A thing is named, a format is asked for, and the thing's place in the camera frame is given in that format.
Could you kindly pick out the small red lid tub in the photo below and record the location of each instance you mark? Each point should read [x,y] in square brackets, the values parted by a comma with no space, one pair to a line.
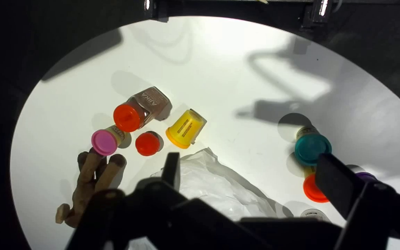
[149,143]

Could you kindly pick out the yellow play-doh tub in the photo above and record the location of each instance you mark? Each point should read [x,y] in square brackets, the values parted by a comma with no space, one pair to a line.
[185,130]

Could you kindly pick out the purple play-doh tub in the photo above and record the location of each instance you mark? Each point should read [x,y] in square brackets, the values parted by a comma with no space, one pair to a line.
[365,177]

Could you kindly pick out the pink lid play-doh tub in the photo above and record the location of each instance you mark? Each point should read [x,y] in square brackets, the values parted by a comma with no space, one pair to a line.
[110,139]

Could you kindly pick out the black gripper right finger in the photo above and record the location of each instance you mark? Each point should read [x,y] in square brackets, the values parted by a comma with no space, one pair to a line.
[342,187]

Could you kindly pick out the spice jar with red lid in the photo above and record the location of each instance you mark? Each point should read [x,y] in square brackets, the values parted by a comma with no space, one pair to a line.
[140,109]

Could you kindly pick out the teal lid play-doh tub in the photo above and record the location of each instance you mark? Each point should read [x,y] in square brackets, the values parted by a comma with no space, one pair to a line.
[310,145]

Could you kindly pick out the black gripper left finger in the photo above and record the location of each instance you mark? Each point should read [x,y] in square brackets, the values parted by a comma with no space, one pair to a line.
[171,173]

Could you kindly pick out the brown plush dog toy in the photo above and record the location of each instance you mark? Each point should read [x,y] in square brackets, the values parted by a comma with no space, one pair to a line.
[96,173]

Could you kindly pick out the orange lid play-doh tub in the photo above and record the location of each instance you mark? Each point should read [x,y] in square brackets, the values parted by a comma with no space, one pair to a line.
[311,191]

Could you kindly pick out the white plastic bag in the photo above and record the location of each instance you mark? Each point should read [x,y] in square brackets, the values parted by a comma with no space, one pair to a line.
[206,178]

